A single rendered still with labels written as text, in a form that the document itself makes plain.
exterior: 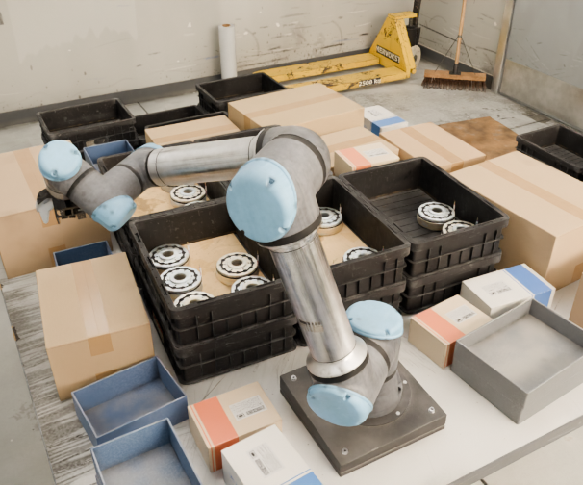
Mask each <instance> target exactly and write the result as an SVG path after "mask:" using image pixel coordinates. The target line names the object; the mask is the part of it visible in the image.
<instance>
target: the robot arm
mask: <svg viewBox="0 0 583 485"><path fill-rule="evenodd" d="M38 168H39V171H40V173H41V174H42V176H43V179H44V183H45V186H46V188H45V189H43V190H42V191H40V192H39V193H38V196H37V200H36V210H37V212H39V213H40V215H41V218H42V221H43V222H44V223H45V224H46V223H48V221H49V213H50V211H51V210H52V209H53V208H54V211H55V215H56V220H57V222H58V224H60V222H59V218H60V217H61V218H62V220H63V219H67V218H68V217H69V218H76V216H75V215H77V218H78V219H83V218H87V217H86V214H88V215H89V218H92V220H94V221H95V222H98V223H99V224H101V225H102V226H103V227H105V228H106V229H107V230H109V231H112V232H113V231H116V230H118V229H119V228H121V227H122V226H123V225H124V224H125V223H126V222H127V221H128V220H129V219H130V217H131V216H132V215H133V213H134V212H135V210H136V209H137V204H136V203H135V202H134V200H135V199H137V198H138V197H139V196H140V195H141V194H142V193H143V192H145V191H146V190H147V189H149V188H153V187H162V186H172V185H183V184H193V183H204V182H214V181H225V180H232V181H231V182H230V185H229V187H228V190H227V194H226V204H227V209H228V213H229V216H230V218H231V219H232V221H233V222H234V224H235V225H236V227H237V228H238V229H239V230H243V231H244V235H245V236H246V237H248V238H249V239H251V240H254V241H256V243H257V244H258V245H259V246H261V247H264V248H267V249H269V251H270V254H271V256H272V259H273V261H274V264H275V266H276V268H277V270H278V273H279V275H280V278H281V280H282V283H283V285H284V288H285V290H286V293H287V295H288V298H289V300H290V303H291V306H292V308H293V311H294V313H295V316H296V319H297V321H298V324H299V326H300V329H301V331H302V334H303V336H304V339H305V341H306V344H307V346H308V348H309V350H310V352H309V353H308V356H307V359H306V365H307V369H308V371H309V374H310V375H311V378H312V380H313V384H312V386H311V387H310V388H309V389H308V393H307V401H308V404H309V406H310V407H311V409H312V410H313V411H314V412H315V413H316V414H317V415H318V416H320V417H321V418H323V419H325V420H327V421H329V422H331V423H333V424H336V425H341V426H356V425H359V424H361V423H362V422H364V421H365V420H366V418H378V417H382V416H385V415H387V414H389V413H390V412H391V411H393V410H394V409H395V408H396V407H397V405H398V404H399V402H400V400H401V395H402V382H401V379H400V376H399V373H398V370H397V364H398V357H399V350H400V344H401V337H402V334H403V319H402V316H400V314H399V313H398V312H397V311H396V310H395V309H394V307H392V306H390V305H388V304H386V303H383V302H379V301H373V300H367V301H360V302H357V303H354V304H353V305H351V306H350V307H349V308H348V309H347V310H346V311H345V309H344V307H343V304H342V299H341V296H340V293H339V291H338V288H337V285H336V282H335V279H334V276H333V274H332V271H331V269H330V266H329V263H328V260H327V258H326V255H325V252H324V249H323V246H322V243H321V241H320V238H319V235H318V232H317V230H318V229H319V227H320V225H321V223H322V215H321V212H320V210H319V207H318V205H317V200H316V194H317V192H318V191H319V190H320V188H321V187H322V186H323V184H324V183H325V181H326V180H327V178H328V175H329V172H330V168H331V157H330V152H329V149H328V147H327V145H326V143H325V141H324V140H323V139H322V138H321V136H320V135H318V134H317V133H316V132H314V131H313V130H310V129H308V128H306V127H302V126H295V125H291V126H279V127H272V128H265V129H263V130H262V131H260V133H259V134H258V135H257V136H252V137H244V138H237V139H229V140H216V141H209V142H201V143H195V144H187V145H180V146H172V147H166V148H162V147H161V146H159V145H157V144H155V143H147V144H145V145H143V146H142V147H139V148H137V149H135V150H134V151H133V152H132V153H131V154H130V155H129V156H128V157H126V158H125V159H124V160H122V161H121V162H120V163H118V164H117V165H116V166H114V167H113V168H112V169H110V170H109V171H108V172H106V173H105V174H104V175H102V174H101V173H99V172H98V171H97V170H96V169H95V168H93V167H92V166H91V165H89V164H88V163H87V162H86V161H84V160H83V159H82V156H81V154H80V152H79V151H78V149H77V148H76V147H75V146H74V145H73V144H72V143H70V142H68V141H65V140H54V141H51V142H48V143H47V144H45V145H44V146H43V147H42V149H41V150H40V152H39V155H38ZM59 210H60V214H61V215H60V216H59V215H58V214H57V211H59Z"/></svg>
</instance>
